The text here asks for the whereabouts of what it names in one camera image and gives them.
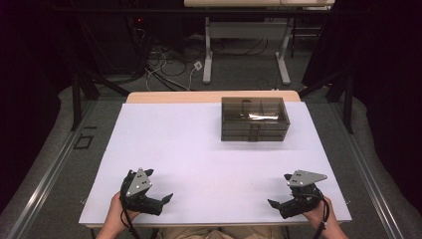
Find person's right hand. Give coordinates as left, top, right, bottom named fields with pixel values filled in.
left=302, top=195, right=334, bottom=230

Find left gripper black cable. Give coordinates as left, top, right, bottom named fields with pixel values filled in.
left=119, top=195, right=143, bottom=239

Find dark curtain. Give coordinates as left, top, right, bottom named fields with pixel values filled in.
left=0, top=0, right=78, bottom=213
left=302, top=0, right=422, bottom=213

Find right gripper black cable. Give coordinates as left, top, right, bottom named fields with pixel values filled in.
left=310, top=188, right=331, bottom=239

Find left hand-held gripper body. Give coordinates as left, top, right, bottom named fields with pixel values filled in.
left=119, top=167, right=163, bottom=216

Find dark cabinet with red light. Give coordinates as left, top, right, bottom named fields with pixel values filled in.
left=79, top=13, right=148, bottom=77

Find desk with white legs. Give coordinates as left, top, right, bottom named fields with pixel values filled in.
left=183, top=0, right=336, bottom=86

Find aluminium floor rail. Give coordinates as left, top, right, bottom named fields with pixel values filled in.
left=6, top=99, right=98, bottom=239
left=331, top=102, right=405, bottom=239

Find person's left hand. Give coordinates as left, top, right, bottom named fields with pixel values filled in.
left=106, top=191, right=142, bottom=231

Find black metal chair frame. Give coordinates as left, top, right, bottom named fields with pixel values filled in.
left=290, top=18, right=324, bottom=60

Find smoky transparent drawer box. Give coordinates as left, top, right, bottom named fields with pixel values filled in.
left=220, top=97, right=292, bottom=143

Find person's beige trousers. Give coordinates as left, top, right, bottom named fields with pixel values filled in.
left=158, top=225, right=287, bottom=239

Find tangle of floor cables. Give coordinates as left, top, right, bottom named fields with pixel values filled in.
left=132, top=28, right=270, bottom=93

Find black metal stand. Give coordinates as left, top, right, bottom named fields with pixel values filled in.
left=70, top=70, right=131, bottom=132
left=298, top=70, right=354, bottom=134

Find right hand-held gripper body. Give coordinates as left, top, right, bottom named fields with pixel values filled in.
left=279, top=169, right=328, bottom=220

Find light wooden table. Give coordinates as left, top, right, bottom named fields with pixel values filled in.
left=78, top=90, right=352, bottom=230

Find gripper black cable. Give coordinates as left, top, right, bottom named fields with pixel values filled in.
left=310, top=188, right=331, bottom=239
left=119, top=195, right=143, bottom=239

